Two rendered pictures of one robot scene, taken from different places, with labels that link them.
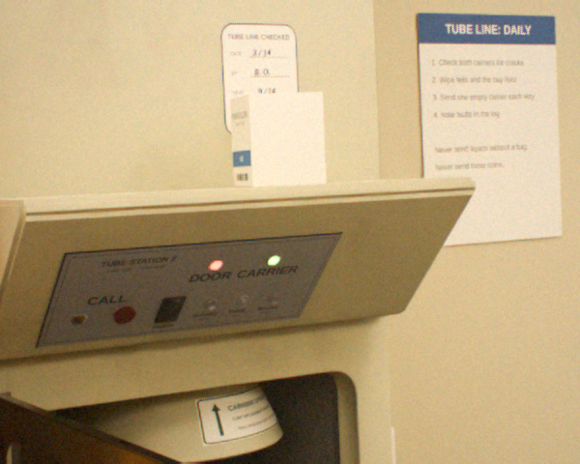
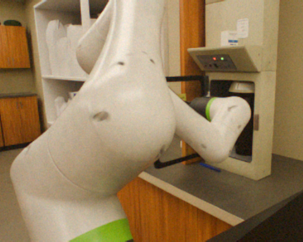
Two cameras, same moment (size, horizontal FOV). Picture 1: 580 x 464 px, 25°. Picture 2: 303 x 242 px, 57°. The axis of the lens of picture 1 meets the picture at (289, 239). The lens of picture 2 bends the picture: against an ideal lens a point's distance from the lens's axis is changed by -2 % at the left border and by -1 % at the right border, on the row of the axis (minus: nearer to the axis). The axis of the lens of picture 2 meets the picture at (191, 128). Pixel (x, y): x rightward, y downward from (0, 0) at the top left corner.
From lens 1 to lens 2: 1.23 m
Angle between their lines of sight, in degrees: 78
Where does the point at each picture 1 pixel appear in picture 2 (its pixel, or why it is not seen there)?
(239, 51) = (239, 23)
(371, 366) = (257, 81)
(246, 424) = (242, 88)
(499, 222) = not seen: outside the picture
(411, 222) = (238, 53)
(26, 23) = (213, 23)
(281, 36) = (246, 19)
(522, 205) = not seen: outside the picture
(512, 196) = not seen: outside the picture
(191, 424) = (234, 86)
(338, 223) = (226, 52)
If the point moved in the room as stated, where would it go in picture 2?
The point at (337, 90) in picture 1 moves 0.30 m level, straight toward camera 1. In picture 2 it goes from (255, 28) to (180, 27)
